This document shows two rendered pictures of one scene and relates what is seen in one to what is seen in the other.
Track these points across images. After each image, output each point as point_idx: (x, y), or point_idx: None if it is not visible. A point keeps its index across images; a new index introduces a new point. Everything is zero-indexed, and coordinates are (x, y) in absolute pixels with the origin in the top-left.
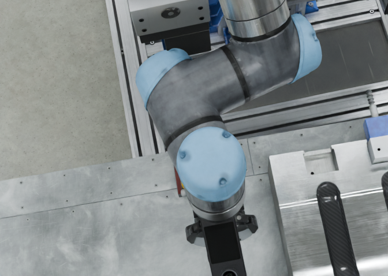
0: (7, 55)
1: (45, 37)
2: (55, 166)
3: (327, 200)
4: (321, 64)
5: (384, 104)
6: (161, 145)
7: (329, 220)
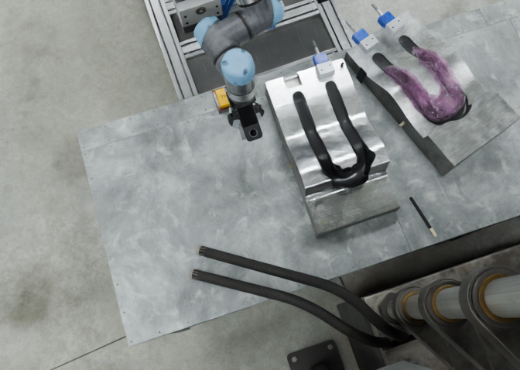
0: (93, 66)
1: (115, 53)
2: None
3: (298, 101)
4: (289, 46)
5: None
6: None
7: (300, 111)
